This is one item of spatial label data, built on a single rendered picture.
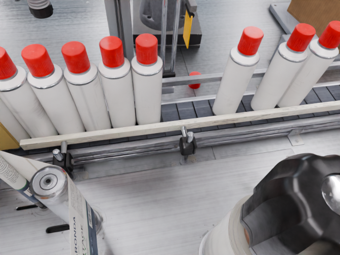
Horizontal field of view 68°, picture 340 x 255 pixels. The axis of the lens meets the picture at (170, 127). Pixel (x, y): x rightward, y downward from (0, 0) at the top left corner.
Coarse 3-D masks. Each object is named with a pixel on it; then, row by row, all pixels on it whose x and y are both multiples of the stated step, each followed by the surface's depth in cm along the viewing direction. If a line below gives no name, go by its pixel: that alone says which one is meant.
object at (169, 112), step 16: (320, 96) 61; (336, 96) 61; (176, 112) 55; (192, 112) 56; (208, 112) 56; (240, 112) 56; (320, 112) 58; (336, 112) 58; (112, 128) 52; (208, 128) 54; (224, 128) 54; (80, 144) 50; (96, 144) 50
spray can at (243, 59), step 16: (256, 32) 39; (240, 48) 41; (256, 48) 40; (240, 64) 42; (256, 64) 43; (224, 80) 47; (240, 80) 45; (224, 96) 49; (240, 96) 49; (224, 112) 53
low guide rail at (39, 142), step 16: (256, 112) 52; (272, 112) 52; (288, 112) 53; (304, 112) 55; (128, 128) 48; (144, 128) 49; (160, 128) 49; (176, 128) 50; (192, 128) 51; (32, 144) 46; (48, 144) 46
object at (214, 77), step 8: (336, 64) 55; (256, 72) 52; (264, 72) 52; (168, 80) 49; (176, 80) 50; (184, 80) 50; (192, 80) 50; (200, 80) 51; (208, 80) 51; (216, 80) 52
